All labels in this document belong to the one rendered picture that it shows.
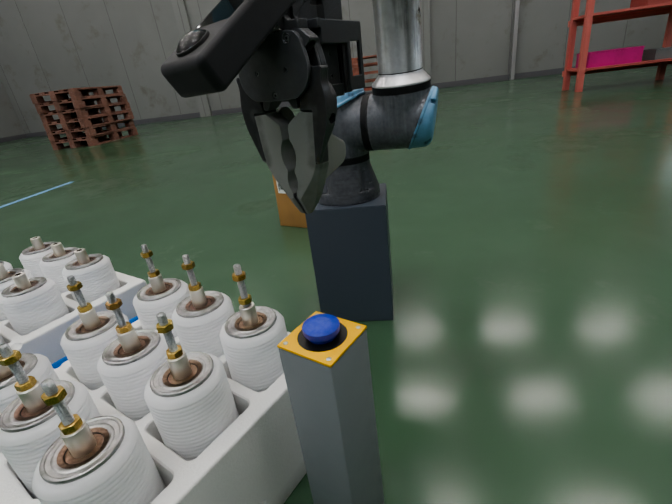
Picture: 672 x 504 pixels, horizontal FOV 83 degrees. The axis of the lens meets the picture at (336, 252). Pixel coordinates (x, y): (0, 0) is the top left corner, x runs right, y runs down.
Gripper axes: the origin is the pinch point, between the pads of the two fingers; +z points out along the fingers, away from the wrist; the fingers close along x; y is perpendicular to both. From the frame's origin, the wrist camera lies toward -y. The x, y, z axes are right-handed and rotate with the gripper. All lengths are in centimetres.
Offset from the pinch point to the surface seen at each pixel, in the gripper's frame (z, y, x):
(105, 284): 26, 5, 66
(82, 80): -80, 525, 1173
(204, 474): 28.5, -12.4, 9.5
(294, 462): 41.4, 0.0, 9.4
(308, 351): 14.9, -2.7, -0.3
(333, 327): 13.3, 0.1, -1.7
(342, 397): 19.9, -2.4, -3.5
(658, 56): 14, 641, -57
